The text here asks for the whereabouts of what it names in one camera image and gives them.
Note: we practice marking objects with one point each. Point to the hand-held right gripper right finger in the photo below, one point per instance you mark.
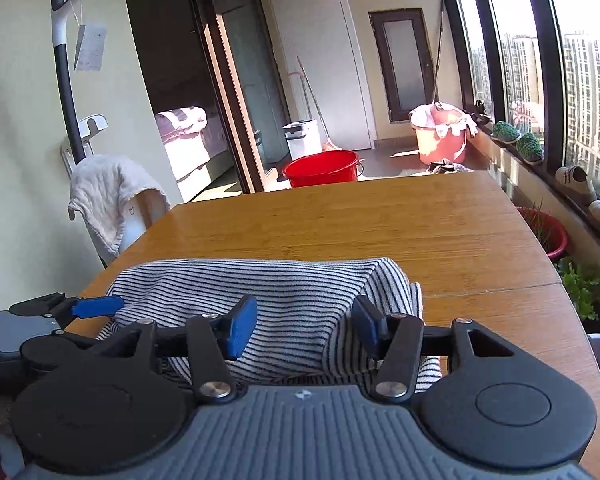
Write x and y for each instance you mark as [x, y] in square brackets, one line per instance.
[367, 325]

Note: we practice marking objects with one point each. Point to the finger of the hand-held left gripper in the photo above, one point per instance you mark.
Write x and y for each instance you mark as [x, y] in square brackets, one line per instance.
[77, 336]
[97, 306]

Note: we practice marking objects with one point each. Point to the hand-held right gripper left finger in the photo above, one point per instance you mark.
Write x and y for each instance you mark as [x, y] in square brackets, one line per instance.
[241, 327]

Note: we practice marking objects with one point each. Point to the striped knit shirt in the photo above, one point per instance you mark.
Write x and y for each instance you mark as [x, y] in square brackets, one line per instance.
[290, 300]

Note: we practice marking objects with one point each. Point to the white towel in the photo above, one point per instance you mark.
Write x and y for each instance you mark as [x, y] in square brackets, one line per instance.
[105, 190]

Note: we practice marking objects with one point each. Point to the red plastic basin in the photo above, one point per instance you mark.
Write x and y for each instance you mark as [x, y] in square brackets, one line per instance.
[322, 170]

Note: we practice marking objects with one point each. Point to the dark cloth pile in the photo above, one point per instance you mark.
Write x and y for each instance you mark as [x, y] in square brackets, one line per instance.
[447, 166]

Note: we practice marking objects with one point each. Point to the bed with striped bedding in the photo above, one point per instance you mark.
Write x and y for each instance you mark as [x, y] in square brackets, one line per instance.
[190, 152]

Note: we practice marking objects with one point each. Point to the pink bucket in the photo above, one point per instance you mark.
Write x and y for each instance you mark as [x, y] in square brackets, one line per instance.
[440, 149]

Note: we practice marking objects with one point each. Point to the white trash bin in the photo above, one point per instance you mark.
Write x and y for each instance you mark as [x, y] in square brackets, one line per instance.
[302, 140]

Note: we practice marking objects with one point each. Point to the red flower pot with grass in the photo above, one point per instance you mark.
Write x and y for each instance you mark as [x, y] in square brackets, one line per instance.
[555, 241]

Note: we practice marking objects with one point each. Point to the green leafy plant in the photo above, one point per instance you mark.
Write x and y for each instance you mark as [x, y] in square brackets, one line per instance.
[577, 285]

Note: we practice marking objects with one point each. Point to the white rag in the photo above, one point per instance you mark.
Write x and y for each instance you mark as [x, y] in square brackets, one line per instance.
[452, 127]

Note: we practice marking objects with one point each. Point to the white upright vacuum cleaner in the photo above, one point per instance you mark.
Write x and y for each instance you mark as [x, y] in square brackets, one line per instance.
[64, 80]

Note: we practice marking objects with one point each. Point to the green shoe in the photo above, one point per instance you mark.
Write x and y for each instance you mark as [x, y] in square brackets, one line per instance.
[529, 147]
[506, 132]

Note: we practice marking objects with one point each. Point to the small dark object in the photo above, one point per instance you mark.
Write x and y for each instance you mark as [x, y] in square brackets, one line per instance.
[481, 112]

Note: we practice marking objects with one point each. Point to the white paper tag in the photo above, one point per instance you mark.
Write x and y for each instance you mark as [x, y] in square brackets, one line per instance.
[90, 47]

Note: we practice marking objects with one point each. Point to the tall dark framed glass panel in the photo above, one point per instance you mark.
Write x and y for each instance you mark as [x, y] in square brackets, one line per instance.
[402, 65]

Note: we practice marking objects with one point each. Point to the mop pole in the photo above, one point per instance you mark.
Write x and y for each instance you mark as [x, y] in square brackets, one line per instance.
[436, 70]

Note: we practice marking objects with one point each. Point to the white door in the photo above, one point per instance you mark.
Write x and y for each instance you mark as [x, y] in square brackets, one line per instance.
[325, 60]

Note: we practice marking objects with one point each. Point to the white wall socket with cover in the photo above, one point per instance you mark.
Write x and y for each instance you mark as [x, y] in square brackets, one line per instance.
[92, 125]

